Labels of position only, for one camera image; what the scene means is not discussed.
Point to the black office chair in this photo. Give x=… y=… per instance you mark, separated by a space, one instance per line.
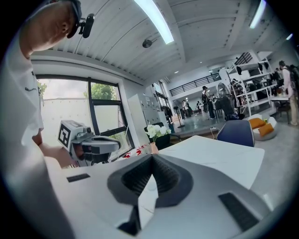
x=165 y=140

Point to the white locker cabinet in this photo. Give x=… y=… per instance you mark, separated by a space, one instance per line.
x=144 y=112

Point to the person's head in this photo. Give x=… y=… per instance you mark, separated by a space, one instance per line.
x=46 y=23

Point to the large round fan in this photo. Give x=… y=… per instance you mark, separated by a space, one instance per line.
x=224 y=92

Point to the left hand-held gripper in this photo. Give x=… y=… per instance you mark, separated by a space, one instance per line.
x=65 y=135

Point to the white flower bouquet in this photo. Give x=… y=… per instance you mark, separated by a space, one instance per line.
x=156 y=131

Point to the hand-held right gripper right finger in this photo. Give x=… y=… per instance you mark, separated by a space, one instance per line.
x=198 y=198

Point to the white desk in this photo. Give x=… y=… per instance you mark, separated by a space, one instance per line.
x=280 y=99

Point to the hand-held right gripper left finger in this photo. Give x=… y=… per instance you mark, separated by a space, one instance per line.
x=93 y=200

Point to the white marble table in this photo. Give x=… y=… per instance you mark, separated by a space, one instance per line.
x=210 y=154

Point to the pink vase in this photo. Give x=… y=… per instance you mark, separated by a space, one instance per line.
x=154 y=148

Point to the white storage shelf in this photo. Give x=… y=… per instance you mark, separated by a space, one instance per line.
x=254 y=86

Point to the long ceiling light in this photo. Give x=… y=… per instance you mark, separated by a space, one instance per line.
x=257 y=14
x=156 y=21

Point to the white round lounge seat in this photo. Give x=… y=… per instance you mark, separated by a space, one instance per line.
x=271 y=135

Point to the orange cushion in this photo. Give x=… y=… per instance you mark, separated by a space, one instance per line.
x=257 y=122
x=266 y=130

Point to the black head-mounted camera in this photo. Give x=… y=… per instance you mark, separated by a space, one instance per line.
x=87 y=25

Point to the person's white shirt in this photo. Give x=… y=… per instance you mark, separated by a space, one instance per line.
x=18 y=98

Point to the blue chair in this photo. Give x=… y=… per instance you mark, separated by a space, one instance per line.
x=236 y=134

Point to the black standing fan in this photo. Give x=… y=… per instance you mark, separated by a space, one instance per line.
x=178 y=112

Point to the round grey ceiling fixture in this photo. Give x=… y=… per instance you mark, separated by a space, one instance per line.
x=147 y=43

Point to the black window frame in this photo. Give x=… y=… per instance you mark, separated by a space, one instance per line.
x=90 y=105

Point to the person's left hand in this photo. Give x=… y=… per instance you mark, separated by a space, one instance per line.
x=80 y=151

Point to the black railing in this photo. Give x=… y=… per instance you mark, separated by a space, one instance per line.
x=194 y=85

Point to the person's left forearm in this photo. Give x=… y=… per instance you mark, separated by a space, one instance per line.
x=53 y=151

